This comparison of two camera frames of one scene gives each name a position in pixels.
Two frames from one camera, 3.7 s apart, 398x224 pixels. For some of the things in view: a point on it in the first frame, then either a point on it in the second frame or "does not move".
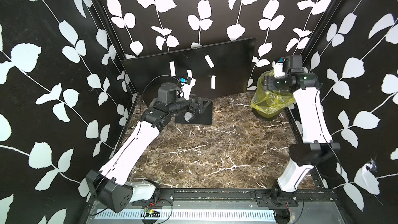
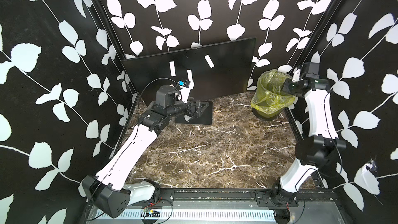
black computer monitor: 219,69 does not move
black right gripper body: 271,84 -> 290,88
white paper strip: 209,60 does not move
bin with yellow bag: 267,105 does not move
